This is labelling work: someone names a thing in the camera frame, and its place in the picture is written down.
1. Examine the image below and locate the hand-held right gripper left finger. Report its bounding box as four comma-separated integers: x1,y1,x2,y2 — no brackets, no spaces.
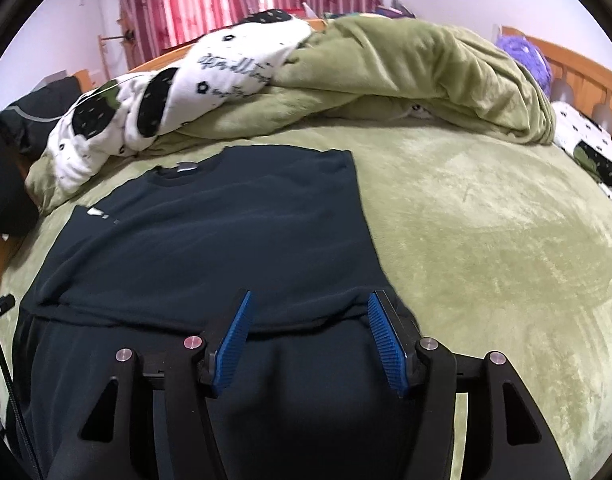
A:
46,288,255,480

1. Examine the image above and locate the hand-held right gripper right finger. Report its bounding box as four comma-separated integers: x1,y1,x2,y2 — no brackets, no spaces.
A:
368,289,572,480

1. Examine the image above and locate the black sweatshirt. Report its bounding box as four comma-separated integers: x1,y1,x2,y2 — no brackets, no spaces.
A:
8,145,462,480

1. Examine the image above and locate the black jacket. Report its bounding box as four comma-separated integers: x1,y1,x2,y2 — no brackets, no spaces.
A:
0,77,85,237

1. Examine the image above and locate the green fleece bed sheet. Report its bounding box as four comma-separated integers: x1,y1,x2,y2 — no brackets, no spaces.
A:
0,124,612,480

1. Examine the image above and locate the wooden coat rack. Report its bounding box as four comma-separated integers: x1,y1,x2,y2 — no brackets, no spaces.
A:
98,9,137,82

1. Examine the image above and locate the green fleece blanket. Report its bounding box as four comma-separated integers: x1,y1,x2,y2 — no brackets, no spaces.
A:
25,13,558,212

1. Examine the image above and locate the white strawberry print blanket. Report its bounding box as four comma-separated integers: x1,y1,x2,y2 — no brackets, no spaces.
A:
45,8,315,194

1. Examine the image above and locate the white printed pillow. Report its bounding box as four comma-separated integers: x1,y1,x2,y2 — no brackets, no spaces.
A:
550,101,612,212

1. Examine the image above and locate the purple plush toy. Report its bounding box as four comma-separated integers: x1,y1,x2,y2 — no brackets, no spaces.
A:
495,34,554,99

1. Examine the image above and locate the wooden bed headboard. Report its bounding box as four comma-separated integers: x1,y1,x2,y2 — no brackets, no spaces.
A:
500,25,612,149

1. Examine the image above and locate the colourful cloth pile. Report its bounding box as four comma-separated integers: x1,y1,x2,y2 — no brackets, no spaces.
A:
375,0,417,19

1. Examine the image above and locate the black cable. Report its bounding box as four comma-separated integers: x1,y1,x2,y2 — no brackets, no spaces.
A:
0,267,43,480

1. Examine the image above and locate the thin white cord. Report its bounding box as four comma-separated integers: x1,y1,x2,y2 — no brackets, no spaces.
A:
60,82,123,127

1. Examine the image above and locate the wooden bed side rail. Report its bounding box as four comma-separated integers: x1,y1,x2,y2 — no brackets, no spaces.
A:
125,18,327,77

